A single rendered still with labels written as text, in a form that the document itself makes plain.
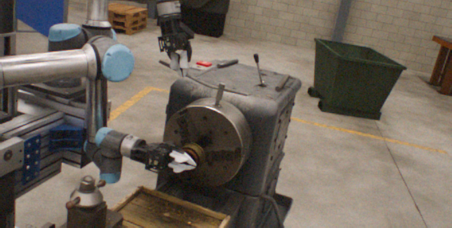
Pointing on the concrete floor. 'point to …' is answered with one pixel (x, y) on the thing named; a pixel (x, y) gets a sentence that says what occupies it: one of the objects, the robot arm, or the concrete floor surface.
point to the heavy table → (442, 66)
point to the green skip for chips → (352, 79)
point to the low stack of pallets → (127, 17)
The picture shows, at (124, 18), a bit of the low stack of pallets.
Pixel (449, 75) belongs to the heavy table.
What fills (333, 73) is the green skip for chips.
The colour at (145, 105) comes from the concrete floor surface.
